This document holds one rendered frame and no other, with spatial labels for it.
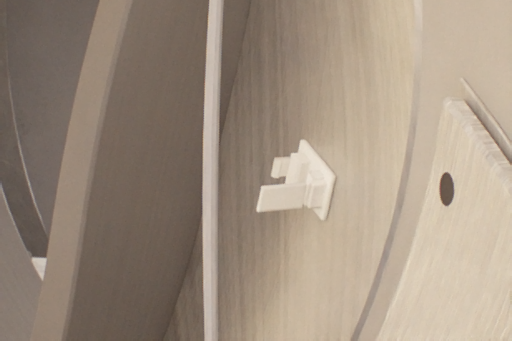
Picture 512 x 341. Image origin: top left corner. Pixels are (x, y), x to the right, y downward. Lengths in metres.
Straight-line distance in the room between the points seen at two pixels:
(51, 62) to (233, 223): 0.87
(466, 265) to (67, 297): 0.23
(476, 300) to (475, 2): 0.10
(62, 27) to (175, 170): 0.88
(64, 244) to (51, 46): 0.85
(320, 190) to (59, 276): 0.13
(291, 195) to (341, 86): 0.04
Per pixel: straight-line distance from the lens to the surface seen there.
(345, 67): 0.92
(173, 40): 0.97
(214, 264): 0.94
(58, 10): 1.87
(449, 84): 0.86
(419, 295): 0.87
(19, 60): 1.85
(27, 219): 1.69
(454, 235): 0.84
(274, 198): 0.93
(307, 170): 0.94
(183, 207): 1.01
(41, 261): 1.65
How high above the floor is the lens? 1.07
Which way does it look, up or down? 6 degrees down
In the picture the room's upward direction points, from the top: 1 degrees counter-clockwise
